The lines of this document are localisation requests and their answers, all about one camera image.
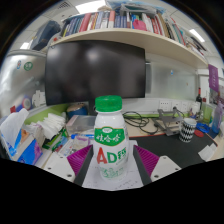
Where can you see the blue tissue box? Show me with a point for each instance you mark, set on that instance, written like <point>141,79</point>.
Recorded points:
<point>28,153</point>

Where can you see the white wall power outlets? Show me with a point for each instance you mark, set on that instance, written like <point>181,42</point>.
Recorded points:
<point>165,105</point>

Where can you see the black white checkered mug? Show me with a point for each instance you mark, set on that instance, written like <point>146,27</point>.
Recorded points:
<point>187,130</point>

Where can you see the white printed paper sheet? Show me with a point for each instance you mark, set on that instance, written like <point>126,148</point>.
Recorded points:
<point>90,178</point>

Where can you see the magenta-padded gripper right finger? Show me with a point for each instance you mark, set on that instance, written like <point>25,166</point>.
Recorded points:
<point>148,160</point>

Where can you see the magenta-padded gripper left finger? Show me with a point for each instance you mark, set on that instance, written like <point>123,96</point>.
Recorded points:
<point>79,159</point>

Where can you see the white drink bottle green cap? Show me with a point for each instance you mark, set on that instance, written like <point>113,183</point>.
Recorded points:
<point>111,146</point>

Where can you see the pile of white tissues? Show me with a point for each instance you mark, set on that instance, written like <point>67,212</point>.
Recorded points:
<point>51,125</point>

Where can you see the purple pennant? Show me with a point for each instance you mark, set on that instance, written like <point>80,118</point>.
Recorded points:
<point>213,78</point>

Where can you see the clear plastic box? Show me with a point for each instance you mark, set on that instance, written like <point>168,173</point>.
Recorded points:
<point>80,123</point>

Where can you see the black desk mat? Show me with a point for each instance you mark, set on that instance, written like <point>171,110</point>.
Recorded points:
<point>170,148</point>

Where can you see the grey metal laptop stand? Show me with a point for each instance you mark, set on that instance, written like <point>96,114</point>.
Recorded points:
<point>168,121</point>

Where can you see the folded white tissue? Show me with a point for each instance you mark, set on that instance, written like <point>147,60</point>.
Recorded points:
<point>206,152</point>

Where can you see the black computer monitor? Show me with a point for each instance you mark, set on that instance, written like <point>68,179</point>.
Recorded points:
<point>93,73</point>

